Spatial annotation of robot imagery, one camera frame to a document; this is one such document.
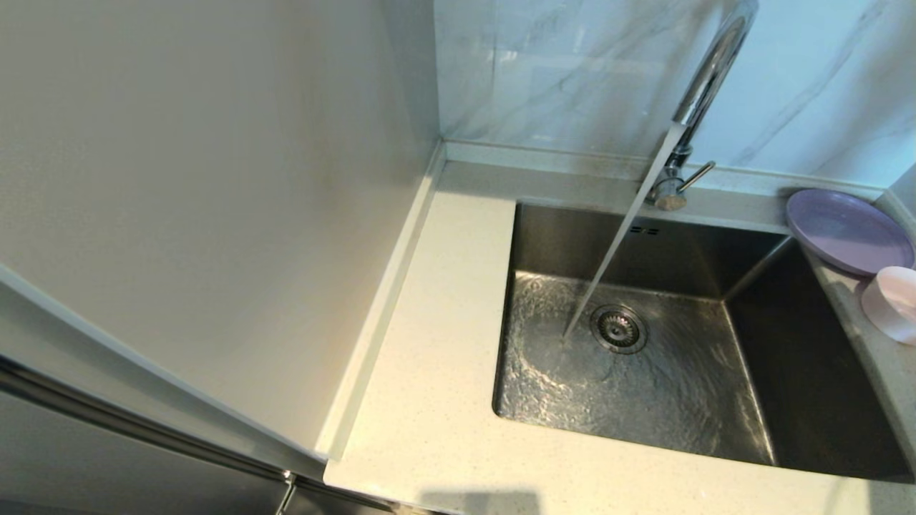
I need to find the chrome gooseneck faucet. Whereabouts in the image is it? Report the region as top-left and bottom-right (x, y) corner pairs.
(644, 0), (759, 212)

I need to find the purple plastic plate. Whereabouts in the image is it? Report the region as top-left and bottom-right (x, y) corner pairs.
(786, 188), (915, 278)

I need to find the pink plastic cup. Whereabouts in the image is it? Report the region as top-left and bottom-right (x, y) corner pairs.
(861, 266), (916, 345)

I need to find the stainless steel sink basin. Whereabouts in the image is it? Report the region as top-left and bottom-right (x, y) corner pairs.
(492, 199), (913, 481)

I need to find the round metal drain strainer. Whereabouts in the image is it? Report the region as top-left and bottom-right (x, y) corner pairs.
(590, 304), (649, 355)

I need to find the white tall cabinet side panel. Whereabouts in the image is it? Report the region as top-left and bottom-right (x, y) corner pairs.
(0, 0), (441, 458)

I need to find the grey upper cabinet door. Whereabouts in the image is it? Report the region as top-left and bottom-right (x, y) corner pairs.
(0, 261), (328, 481)

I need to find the grey cabinet door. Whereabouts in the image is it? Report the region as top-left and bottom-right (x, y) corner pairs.
(0, 261), (328, 481)
(0, 383), (291, 515)

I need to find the grey lower cabinet door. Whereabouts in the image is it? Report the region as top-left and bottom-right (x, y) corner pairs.
(0, 383), (291, 515)

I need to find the metal door trim rail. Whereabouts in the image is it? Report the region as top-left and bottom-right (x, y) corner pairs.
(0, 350), (296, 484)

